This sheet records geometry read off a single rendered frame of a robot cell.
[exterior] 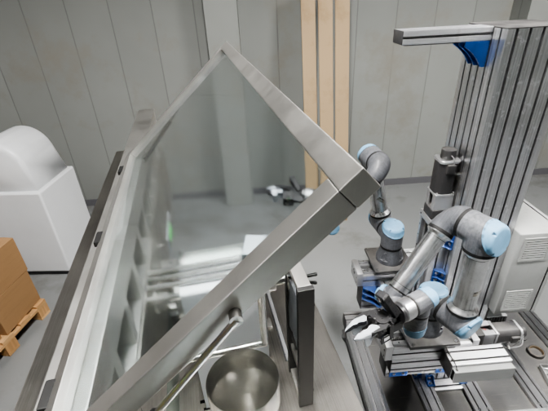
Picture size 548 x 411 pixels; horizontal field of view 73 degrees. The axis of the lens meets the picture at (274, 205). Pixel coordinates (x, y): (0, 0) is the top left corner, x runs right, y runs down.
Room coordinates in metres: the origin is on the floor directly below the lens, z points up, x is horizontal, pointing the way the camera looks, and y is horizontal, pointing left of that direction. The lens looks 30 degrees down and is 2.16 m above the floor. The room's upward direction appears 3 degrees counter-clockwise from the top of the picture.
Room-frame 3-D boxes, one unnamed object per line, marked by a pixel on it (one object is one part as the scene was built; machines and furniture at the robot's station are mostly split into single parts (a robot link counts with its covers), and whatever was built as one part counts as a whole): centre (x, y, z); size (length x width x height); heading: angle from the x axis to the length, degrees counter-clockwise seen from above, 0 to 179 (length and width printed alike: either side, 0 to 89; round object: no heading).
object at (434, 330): (1.17, -0.66, 0.87); 0.15 x 0.15 x 0.10
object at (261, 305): (0.63, 0.04, 1.51); 0.02 x 0.02 x 0.20
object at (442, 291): (1.17, -0.66, 0.98); 0.13 x 0.12 x 0.14; 28
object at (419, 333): (0.95, -0.48, 1.12); 0.11 x 0.08 x 0.11; 28
